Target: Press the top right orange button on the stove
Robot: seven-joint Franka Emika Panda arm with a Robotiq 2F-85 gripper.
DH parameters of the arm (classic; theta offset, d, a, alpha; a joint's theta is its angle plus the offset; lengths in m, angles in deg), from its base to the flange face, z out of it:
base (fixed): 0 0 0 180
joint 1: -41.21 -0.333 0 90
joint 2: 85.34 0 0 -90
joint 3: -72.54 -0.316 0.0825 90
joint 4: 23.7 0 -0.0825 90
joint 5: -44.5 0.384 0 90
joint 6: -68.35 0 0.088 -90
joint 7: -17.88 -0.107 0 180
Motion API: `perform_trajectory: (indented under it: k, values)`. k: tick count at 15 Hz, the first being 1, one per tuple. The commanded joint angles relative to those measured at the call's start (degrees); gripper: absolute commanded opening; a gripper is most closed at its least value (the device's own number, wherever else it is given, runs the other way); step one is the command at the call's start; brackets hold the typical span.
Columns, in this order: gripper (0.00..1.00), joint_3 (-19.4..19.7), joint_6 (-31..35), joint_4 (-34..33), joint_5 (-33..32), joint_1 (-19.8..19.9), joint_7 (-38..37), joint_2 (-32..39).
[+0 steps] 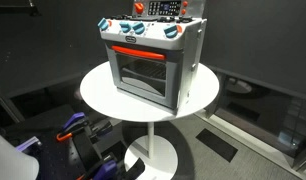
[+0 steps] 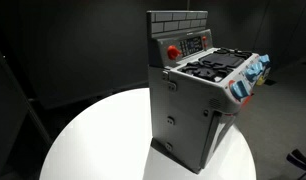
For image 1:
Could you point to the orange button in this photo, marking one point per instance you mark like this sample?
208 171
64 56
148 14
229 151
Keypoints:
185 3
183 11

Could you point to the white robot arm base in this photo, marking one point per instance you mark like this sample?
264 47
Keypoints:
16 165

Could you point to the grey toy stove oven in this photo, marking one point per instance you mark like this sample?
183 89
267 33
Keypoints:
166 83

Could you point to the right blue knob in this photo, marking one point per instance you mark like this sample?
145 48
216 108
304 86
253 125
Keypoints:
171 31

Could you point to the blue knob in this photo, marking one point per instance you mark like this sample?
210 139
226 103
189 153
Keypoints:
171 31
138 28
103 24
125 27

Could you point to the upper purple clamp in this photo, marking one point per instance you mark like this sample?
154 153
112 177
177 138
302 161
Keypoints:
80 123

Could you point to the purple clamp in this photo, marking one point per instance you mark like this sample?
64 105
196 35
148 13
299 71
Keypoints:
111 170
80 123

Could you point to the black keypad display panel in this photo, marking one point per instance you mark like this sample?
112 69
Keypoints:
168 8

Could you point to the far left blue knob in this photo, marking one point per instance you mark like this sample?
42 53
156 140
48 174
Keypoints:
103 24

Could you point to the orange dial on backsplash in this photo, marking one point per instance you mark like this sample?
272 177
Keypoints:
139 8

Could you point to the lower purple clamp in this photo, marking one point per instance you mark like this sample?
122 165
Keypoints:
111 170

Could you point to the orange oven door handle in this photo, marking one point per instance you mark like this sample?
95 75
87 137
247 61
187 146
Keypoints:
139 53

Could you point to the round white pedestal table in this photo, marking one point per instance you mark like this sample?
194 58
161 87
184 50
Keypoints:
159 155

